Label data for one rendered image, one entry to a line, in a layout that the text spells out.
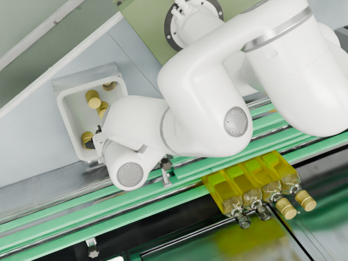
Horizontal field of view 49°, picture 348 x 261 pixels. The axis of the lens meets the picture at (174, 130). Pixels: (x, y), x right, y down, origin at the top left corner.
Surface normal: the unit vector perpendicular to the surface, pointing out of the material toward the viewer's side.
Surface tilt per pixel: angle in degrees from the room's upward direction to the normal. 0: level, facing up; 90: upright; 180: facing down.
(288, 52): 33
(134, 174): 14
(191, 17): 89
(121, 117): 78
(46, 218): 90
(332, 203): 89
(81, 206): 90
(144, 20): 2
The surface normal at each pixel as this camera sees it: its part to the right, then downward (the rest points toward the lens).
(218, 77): 0.57, -0.13
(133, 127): -0.51, 0.04
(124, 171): 0.25, 0.28
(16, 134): 0.34, 0.52
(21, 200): -0.14, -0.79
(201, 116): -0.23, 0.36
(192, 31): -0.84, -0.20
